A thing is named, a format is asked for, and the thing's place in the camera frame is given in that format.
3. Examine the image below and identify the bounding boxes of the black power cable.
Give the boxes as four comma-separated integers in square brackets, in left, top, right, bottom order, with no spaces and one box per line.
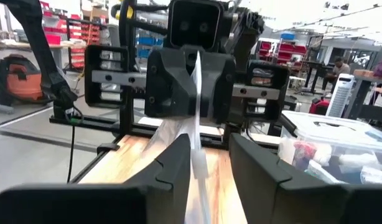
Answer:
[65,107,85,184]

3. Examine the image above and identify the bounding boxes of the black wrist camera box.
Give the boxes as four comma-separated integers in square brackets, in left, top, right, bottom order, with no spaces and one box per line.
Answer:
[168,0,223,50]

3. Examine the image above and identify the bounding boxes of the white tower fan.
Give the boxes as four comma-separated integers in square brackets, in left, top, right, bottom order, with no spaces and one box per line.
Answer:
[325,73,356,118]

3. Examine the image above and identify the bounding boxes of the clear plastic storage box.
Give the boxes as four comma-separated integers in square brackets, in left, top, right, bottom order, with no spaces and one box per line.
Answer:
[277,110,382,185]

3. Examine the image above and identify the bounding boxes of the blue storage bins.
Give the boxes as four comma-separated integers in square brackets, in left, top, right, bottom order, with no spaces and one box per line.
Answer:
[136,36,164,59]

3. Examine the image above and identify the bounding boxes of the clear zip bag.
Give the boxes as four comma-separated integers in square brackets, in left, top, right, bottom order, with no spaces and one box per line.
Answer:
[144,51,212,224]

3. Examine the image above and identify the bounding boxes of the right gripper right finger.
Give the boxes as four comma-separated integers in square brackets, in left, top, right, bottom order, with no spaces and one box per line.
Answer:
[229,133,382,224]

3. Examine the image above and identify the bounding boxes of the red bandage roll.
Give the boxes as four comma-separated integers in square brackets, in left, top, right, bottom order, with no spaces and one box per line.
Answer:
[292,140,318,162]

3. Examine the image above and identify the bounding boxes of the shelf with red bins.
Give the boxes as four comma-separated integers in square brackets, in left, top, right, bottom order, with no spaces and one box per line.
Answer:
[38,0,101,70]
[256,39,307,65]

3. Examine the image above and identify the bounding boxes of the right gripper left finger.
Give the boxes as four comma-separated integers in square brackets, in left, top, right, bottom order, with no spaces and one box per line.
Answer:
[0,133,192,224]

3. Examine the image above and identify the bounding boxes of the person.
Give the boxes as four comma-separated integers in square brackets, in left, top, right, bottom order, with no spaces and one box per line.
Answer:
[321,57,351,91]

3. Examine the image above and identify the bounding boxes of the orange black shop vacuum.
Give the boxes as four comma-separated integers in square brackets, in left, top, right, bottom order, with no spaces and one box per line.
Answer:
[0,54,52,107]

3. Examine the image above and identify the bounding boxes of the wooden workbench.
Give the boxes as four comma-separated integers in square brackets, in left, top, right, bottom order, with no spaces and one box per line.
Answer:
[343,68,382,125]

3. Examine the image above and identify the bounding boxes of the small red machine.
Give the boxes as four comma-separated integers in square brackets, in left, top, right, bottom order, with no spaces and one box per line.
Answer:
[309,97,331,115]

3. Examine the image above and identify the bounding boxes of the white bandage roll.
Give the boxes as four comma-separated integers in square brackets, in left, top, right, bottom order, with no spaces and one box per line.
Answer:
[338,152,380,167]
[360,166,382,184]

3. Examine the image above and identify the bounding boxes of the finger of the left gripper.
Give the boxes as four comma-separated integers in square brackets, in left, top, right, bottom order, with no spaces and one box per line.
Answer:
[144,46,198,118]
[198,51,238,124]

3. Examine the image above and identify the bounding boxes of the black aluminium table frame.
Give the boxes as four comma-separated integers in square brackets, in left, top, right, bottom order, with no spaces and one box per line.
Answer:
[49,107,291,150]

